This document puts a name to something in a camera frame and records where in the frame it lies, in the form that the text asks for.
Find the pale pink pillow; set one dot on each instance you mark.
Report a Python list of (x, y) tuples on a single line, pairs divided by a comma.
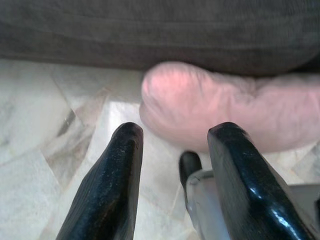
[(200, 105)]

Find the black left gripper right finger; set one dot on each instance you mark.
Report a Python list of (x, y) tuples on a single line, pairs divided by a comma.
[(250, 195)]

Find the dark grey fabric sofa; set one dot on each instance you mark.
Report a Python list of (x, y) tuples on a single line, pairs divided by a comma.
[(150, 32)]

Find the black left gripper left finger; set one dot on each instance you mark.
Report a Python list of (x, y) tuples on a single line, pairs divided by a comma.
[(107, 187)]

